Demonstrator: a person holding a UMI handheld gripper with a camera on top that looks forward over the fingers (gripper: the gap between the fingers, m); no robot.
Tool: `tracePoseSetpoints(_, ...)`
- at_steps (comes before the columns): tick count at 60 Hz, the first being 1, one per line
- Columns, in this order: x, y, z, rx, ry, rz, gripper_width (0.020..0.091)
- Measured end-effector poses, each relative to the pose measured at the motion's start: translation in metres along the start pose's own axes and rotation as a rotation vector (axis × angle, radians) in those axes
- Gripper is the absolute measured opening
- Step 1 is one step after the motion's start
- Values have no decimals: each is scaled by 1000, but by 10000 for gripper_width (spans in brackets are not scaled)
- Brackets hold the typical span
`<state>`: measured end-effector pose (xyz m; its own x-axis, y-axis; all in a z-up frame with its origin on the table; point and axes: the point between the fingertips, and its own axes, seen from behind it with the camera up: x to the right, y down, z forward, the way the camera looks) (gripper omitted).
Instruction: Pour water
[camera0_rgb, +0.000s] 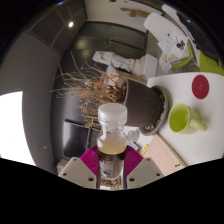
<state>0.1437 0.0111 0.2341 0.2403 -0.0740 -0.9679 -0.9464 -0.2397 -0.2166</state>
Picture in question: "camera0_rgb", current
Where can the yellow-green mug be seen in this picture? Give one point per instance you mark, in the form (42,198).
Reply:
(181,118)

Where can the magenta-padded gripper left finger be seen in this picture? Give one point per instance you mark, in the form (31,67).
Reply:
(88,160)

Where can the stack of papers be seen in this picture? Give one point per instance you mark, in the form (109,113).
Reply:
(173,48)

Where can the white chair with green cushion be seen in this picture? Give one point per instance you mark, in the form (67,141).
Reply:
(213,65)

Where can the cardboard box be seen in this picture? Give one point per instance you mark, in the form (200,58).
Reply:
(115,75)

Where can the dark double door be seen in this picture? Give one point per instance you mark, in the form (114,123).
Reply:
(110,36)

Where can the clear bottle with white cap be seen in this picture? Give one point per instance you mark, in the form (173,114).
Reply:
(111,146)

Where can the white headless statue on pedestal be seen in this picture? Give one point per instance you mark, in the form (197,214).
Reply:
(133,65)

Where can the small flat yellow object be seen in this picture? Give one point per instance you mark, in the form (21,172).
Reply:
(144,150)

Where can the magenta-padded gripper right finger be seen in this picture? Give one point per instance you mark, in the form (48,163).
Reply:
(135,160)

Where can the flat round red coaster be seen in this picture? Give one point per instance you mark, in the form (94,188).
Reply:
(200,86)

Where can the black wall screen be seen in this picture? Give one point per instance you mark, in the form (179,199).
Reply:
(76,140)

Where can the white plastic chair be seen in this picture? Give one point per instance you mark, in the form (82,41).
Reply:
(156,25)

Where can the dried plant in dark pot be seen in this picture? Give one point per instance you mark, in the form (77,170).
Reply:
(143,103)

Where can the wooden figure sculpture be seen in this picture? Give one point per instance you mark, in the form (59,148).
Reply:
(135,12)

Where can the dark round plant saucer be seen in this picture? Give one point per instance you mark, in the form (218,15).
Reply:
(164,116)

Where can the small white cup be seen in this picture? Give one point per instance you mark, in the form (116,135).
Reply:
(133,136)

